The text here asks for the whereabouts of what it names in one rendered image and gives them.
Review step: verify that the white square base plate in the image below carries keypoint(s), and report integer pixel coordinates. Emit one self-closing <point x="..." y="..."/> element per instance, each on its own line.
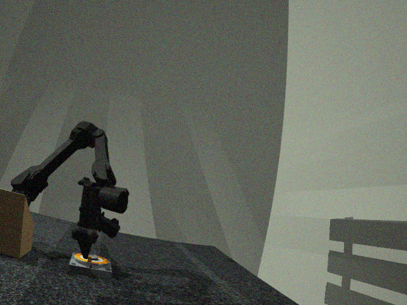
<point x="86" y="269"/>

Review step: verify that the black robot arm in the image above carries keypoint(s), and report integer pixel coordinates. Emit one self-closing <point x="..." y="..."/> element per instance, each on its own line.
<point x="103" y="193"/>

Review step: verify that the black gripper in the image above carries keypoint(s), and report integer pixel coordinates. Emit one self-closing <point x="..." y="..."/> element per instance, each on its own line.
<point x="84" y="233"/>

